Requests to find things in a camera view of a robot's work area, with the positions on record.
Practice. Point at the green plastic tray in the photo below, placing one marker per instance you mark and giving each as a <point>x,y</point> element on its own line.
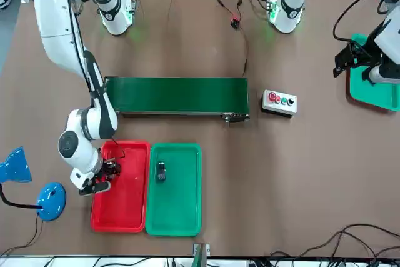
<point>375,98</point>
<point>178,210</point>

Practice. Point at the blue desk lamp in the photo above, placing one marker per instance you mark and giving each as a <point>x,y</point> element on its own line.
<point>51,201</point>

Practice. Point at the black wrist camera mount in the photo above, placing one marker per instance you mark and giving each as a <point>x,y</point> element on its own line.
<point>95,188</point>

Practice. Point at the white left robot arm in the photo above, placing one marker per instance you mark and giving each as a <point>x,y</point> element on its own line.
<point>292,7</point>

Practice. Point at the grey push-button control box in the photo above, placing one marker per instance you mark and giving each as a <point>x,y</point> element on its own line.
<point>279,109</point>

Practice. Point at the green conveyor belt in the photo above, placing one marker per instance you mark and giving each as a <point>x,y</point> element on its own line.
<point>175,95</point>

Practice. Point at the small black power module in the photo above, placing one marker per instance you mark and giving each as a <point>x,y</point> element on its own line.
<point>235,23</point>

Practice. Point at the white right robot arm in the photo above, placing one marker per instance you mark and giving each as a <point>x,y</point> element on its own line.
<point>53,29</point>

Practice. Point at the red plastic tray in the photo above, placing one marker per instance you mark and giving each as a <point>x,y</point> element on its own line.
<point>125,204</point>

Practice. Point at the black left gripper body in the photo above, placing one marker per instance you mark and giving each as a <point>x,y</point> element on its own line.
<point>368,56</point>

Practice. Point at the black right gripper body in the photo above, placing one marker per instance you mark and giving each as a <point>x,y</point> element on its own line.
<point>102,174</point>

